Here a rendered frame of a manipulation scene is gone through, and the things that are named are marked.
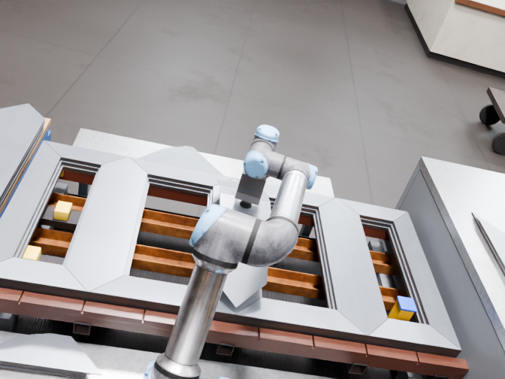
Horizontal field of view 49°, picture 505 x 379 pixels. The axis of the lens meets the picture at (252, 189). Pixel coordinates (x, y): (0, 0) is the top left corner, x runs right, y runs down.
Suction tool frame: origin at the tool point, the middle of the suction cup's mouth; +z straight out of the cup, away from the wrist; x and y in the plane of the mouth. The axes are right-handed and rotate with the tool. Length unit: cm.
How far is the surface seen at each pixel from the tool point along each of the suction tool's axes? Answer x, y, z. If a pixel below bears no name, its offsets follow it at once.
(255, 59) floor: -381, 39, 100
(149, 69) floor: -287, 120, 100
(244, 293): 28.6, -8.3, 10.8
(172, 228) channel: -12.9, 25.0, 30.3
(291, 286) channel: -2.0, -25.9, 30.1
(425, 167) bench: -65, -69, -3
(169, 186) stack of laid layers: -23.7, 31.6, 18.7
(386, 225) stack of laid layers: -43, -59, 18
